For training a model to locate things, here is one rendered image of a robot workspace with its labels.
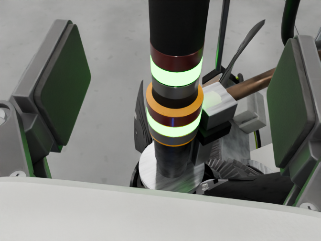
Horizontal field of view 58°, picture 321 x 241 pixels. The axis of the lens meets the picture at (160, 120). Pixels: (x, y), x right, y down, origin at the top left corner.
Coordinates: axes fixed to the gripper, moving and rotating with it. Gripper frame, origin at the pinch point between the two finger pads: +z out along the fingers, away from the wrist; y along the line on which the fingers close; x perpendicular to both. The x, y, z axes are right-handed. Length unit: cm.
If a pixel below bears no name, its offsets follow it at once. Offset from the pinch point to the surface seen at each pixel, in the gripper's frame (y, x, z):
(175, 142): -0.1, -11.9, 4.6
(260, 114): 20, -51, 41
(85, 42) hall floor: -97, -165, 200
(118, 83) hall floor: -56, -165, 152
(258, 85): 6.8, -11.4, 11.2
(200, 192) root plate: 4.3, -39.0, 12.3
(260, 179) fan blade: 13.0, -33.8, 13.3
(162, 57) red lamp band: -1.2, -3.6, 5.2
